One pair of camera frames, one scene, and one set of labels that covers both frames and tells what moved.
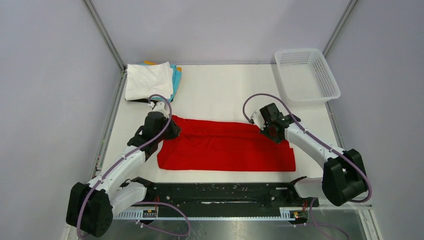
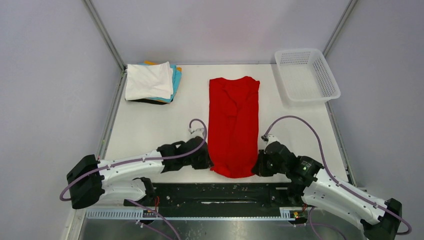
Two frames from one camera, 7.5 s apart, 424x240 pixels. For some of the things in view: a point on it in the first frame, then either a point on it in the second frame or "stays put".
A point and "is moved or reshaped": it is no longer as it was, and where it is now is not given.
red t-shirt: x=211 y=145 is moved or reshaped
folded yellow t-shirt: x=151 y=63 stays put
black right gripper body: x=267 y=131 → x=267 y=168
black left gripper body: x=170 y=133 → x=200 y=162
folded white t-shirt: x=143 y=81 stays put
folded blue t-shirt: x=176 y=79 stays put
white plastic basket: x=305 y=78 stays put
